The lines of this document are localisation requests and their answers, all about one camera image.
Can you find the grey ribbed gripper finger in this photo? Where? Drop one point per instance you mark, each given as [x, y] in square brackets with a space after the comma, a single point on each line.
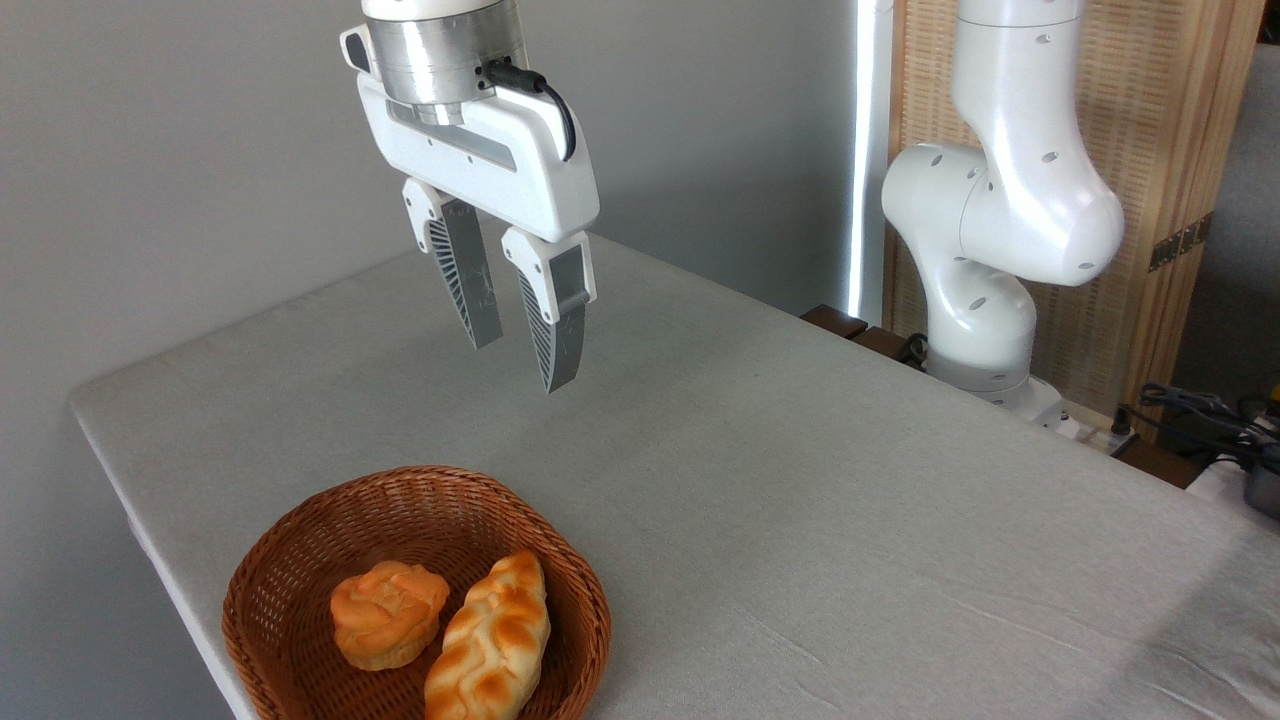
[462, 270]
[560, 340]

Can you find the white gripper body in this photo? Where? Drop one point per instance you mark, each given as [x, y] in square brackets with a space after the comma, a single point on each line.
[520, 160]

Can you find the round orange bread roll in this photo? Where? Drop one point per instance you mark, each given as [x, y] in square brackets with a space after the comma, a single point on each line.
[385, 615]

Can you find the long braided bread loaf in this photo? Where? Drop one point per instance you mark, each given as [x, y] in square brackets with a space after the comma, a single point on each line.
[490, 640]

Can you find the dark brown wooden block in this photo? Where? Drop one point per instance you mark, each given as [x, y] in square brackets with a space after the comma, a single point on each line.
[833, 321]
[885, 344]

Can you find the grey tablecloth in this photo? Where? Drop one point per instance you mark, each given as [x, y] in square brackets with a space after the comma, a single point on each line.
[800, 500]

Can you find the brown wicker basket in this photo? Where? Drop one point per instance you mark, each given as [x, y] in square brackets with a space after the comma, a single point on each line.
[300, 570]

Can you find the dark metal screen hinge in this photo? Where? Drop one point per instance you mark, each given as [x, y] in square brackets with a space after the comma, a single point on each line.
[1180, 242]

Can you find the wooden slatted folding screen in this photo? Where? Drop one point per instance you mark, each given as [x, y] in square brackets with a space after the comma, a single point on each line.
[1160, 100]

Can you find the bright white vertical post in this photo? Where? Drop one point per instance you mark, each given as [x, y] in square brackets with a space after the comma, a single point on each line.
[868, 150]

